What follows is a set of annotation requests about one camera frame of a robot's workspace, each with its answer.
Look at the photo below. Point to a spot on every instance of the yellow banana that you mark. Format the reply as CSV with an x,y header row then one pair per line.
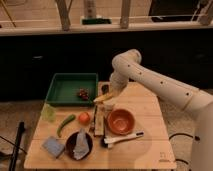
x,y
103,98

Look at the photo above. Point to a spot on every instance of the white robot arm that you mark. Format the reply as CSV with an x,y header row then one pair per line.
x,y
127,65

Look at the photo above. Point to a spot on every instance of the white paper cup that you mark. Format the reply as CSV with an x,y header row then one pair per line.
x,y
108,105

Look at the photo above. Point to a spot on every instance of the small dark round tin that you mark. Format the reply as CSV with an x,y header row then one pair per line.
x,y
105,89

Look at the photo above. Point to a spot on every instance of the brown pine cone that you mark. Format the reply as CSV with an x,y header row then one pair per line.
x,y
83,94

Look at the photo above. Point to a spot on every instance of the wooden block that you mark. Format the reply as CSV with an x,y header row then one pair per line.
x,y
99,125

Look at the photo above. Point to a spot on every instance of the orange terracotta bowl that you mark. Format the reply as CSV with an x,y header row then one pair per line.
x,y
120,121

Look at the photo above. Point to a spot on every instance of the dark knife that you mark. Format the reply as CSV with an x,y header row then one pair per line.
x,y
92,125

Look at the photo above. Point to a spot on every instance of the orange tomato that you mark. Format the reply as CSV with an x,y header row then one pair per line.
x,y
84,118

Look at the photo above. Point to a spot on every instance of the green plastic tray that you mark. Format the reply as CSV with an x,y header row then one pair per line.
x,y
65,86

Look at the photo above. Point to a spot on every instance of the wooden table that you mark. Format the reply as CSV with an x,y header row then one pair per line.
x,y
152,151

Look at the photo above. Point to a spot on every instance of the green pepper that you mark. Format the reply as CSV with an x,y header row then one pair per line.
x,y
64,123

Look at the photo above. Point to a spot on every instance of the crumpled white cloth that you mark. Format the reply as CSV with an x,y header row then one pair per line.
x,y
81,148

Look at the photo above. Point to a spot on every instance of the blue sponge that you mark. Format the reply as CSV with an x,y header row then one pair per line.
x,y
53,146

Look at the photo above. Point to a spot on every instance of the black pole stand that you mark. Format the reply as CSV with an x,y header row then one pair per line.
x,y
20,131

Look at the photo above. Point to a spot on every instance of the green base white post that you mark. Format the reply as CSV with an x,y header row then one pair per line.
x,y
90,15

